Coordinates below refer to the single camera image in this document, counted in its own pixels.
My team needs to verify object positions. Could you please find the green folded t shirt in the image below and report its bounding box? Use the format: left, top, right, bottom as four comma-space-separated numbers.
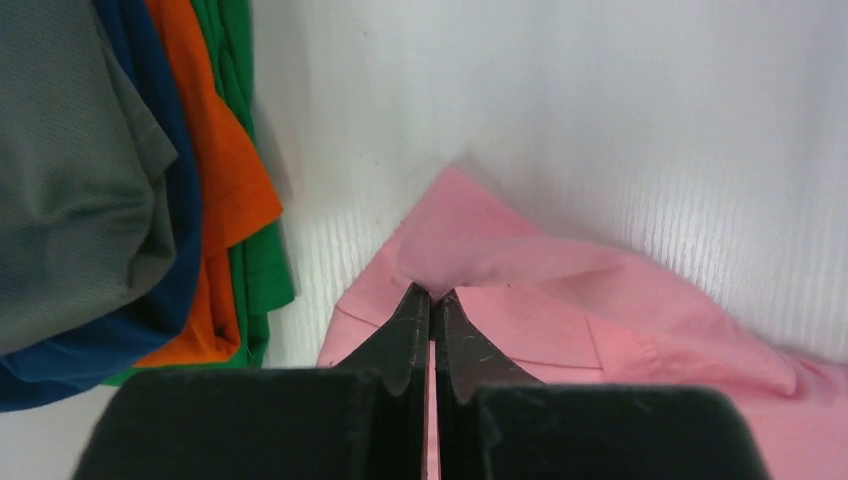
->
95, 1, 295, 371

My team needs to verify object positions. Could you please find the blue folded t shirt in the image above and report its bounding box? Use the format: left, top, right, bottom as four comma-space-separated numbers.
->
1, 1, 202, 412

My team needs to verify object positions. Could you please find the pink t shirt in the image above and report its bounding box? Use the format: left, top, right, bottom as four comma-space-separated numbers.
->
318, 167, 847, 479

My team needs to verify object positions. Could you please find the orange folded t shirt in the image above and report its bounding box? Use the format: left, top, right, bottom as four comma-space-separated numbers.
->
137, 1, 283, 368

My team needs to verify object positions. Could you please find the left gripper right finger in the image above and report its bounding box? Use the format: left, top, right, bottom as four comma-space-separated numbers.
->
433, 292, 768, 479

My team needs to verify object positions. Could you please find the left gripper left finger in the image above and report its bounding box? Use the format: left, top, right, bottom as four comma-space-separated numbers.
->
74, 285, 431, 479

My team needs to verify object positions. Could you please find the grey folded t shirt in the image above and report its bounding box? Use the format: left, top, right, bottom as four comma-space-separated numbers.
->
1, 1, 177, 353

